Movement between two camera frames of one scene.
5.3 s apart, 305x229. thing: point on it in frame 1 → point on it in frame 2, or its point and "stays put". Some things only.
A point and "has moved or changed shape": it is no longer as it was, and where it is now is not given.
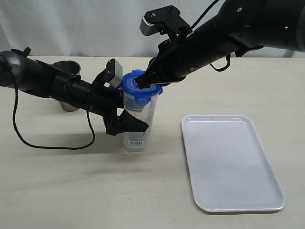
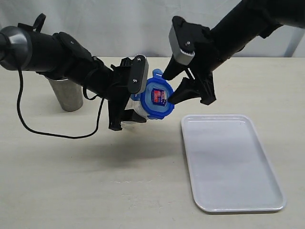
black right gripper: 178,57 → 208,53
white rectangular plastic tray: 228,169 stays put
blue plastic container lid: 142,97 has moved or changed shape
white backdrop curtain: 86,28 stays put
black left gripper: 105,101 → 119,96
